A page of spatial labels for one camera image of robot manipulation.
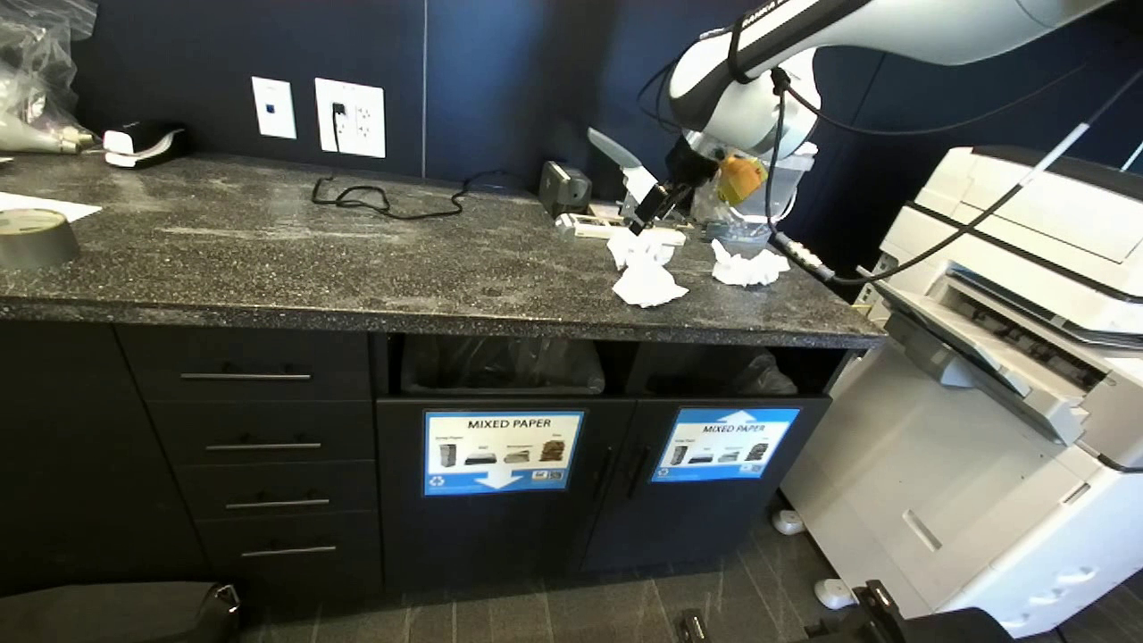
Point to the mixed paper sign down arrow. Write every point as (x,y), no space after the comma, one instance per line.
(501,470)

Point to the small black box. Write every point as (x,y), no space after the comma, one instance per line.
(564,187)

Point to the large white printer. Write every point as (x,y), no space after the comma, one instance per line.
(1023,523)

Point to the clear plastic bucket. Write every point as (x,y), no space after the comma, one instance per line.
(793,180)

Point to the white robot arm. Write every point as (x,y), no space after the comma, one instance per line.
(905,21)

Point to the clear plastic bag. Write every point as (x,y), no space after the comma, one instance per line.
(41,71)

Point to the black rounded case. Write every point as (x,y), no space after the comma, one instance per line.
(109,612)

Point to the orange wrist camera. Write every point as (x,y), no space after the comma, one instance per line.
(740,180)

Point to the black recycling bin lid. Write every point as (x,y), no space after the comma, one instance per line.
(73,477)

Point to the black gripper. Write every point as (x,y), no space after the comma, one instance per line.
(693,167)

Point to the mixed paper sign up arrow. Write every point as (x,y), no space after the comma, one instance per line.
(727,446)

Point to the dark grey round dish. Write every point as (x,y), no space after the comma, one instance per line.
(36,238)

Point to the large white wall outlet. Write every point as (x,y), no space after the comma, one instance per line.
(353,114)

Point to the small white wall plate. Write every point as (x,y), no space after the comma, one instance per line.
(272,109)

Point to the flat white paper sheet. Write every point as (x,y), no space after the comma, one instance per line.
(73,208)

